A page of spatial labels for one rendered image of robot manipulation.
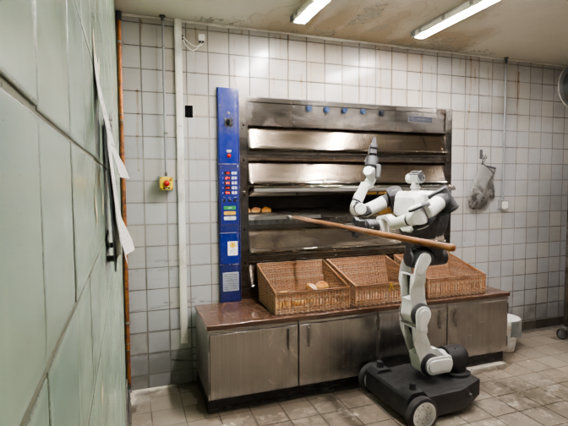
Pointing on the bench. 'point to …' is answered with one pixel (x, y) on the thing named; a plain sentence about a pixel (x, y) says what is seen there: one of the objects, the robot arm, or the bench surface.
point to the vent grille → (231, 281)
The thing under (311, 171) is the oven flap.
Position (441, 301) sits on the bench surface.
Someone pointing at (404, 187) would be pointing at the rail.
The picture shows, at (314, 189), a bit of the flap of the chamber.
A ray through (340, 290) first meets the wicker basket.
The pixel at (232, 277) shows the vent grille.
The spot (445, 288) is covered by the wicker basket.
